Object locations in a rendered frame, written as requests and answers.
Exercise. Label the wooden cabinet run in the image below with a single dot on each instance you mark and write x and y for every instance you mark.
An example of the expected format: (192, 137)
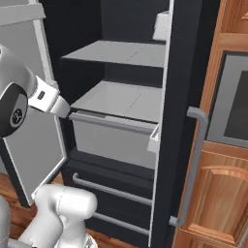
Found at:
(226, 180)

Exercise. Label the black freezer drawer front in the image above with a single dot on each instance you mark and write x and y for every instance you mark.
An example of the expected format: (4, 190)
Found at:
(113, 210)
(129, 180)

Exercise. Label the fridge door with grey lining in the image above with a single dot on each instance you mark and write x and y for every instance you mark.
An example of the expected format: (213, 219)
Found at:
(35, 145)

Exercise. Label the white fridge door bin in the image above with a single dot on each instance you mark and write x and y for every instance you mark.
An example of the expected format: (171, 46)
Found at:
(162, 27)
(154, 140)

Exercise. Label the grey fridge crisper drawer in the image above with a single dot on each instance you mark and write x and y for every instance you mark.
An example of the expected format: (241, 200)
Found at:
(113, 142)

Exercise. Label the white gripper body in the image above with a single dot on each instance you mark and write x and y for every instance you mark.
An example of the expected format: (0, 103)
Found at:
(60, 107)

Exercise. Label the black fridge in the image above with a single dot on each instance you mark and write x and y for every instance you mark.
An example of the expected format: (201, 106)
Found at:
(84, 19)

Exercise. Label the grey built-in oven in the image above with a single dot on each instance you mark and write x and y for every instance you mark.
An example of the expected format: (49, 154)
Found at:
(231, 103)

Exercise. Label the grey fridge shelf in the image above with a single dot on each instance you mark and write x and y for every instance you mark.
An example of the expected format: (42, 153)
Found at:
(122, 100)
(119, 53)

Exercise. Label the black fridge door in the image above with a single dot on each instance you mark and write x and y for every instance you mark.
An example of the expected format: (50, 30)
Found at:
(180, 80)

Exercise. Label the wooden cabinet door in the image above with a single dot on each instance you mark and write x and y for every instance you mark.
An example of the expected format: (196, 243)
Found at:
(223, 203)

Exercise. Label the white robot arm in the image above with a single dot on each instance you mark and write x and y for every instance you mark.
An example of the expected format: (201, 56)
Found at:
(61, 206)

